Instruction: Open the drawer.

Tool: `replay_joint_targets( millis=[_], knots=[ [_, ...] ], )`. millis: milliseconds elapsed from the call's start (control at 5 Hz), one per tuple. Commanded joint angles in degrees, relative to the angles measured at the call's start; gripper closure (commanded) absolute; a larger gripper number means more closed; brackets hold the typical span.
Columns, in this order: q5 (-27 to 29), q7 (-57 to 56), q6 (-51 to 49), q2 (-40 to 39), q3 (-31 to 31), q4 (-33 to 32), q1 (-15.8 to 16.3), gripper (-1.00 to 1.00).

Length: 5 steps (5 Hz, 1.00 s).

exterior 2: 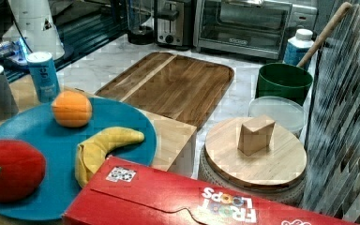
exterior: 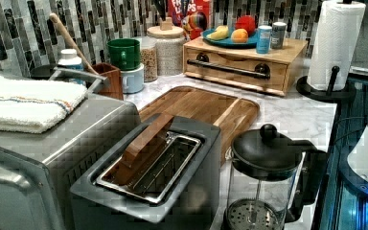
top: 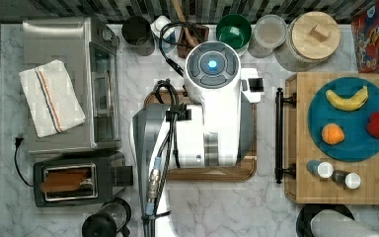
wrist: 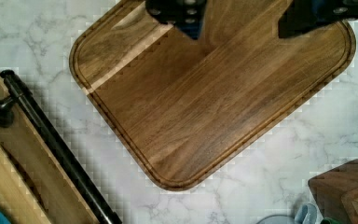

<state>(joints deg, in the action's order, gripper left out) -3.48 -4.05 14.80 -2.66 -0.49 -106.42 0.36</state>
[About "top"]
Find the glass jar with wooden lid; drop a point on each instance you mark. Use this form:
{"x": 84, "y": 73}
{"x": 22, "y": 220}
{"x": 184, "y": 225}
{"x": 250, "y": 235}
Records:
{"x": 311, "y": 39}

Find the stainless steel toaster oven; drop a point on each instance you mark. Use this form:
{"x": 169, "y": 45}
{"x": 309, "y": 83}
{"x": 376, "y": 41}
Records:
{"x": 87, "y": 47}

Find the black toaster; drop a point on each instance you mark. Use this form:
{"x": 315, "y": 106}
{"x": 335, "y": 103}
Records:
{"x": 108, "y": 176}

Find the green bowl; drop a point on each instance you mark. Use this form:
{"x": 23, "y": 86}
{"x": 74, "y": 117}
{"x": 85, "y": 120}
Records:
{"x": 236, "y": 31}

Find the white capped shaker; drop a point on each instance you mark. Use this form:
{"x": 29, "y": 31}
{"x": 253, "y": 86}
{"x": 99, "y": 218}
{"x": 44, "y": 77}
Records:
{"x": 347, "y": 179}
{"x": 320, "y": 168}

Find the white striped dish towel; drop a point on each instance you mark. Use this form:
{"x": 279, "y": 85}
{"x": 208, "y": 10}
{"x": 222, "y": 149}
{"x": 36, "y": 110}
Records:
{"x": 51, "y": 98}

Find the wooden drawer box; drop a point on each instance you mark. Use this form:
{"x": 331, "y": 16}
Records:
{"x": 299, "y": 148}

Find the wooden cutting board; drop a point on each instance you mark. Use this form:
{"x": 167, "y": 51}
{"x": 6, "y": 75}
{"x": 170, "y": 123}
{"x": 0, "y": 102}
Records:
{"x": 243, "y": 171}

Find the white capped shaker right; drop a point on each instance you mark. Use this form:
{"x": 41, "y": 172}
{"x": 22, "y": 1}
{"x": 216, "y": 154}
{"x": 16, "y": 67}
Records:
{"x": 347, "y": 179}

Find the blue plate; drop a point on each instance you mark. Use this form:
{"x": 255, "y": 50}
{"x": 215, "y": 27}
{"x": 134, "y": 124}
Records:
{"x": 358, "y": 144}

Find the paper towel roll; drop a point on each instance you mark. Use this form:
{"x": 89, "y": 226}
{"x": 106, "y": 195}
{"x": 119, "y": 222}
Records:
{"x": 330, "y": 223}

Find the toast slice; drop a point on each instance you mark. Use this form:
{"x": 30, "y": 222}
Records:
{"x": 64, "y": 180}

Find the clear lidded container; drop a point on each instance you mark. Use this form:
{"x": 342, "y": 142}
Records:
{"x": 269, "y": 32}

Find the black drawer handle bar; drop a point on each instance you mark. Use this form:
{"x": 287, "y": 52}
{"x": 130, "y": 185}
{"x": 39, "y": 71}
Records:
{"x": 279, "y": 170}

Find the white small bottle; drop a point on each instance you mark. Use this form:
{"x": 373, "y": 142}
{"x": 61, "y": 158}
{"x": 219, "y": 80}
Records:
{"x": 169, "y": 35}

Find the white capped shaker left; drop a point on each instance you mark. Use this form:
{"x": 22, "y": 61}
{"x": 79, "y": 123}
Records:
{"x": 320, "y": 168}

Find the red cereal box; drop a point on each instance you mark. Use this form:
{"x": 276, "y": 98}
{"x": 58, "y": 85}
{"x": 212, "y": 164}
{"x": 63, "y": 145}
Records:
{"x": 365, "y": 32}

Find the brown utensil holder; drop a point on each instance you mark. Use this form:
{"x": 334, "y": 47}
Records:
{"x": 191, "y": 34}

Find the black paper towel base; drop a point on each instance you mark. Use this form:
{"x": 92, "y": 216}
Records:
{"x": 310, "y": 210}

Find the orange fruit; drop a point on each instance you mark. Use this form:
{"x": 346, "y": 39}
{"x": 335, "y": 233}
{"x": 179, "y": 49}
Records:
{"x": 332, "y": 134}

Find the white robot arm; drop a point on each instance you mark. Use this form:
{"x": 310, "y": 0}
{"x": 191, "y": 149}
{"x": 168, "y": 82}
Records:
{"x": 214, "y": 129}

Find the yellow banana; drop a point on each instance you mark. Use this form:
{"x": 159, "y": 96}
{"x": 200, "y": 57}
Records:
{"x": 353, "y": 103}

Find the dark metal cup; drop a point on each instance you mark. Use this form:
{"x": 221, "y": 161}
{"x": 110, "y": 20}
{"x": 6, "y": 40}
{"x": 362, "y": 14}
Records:
{"x": 137, "y": 33}

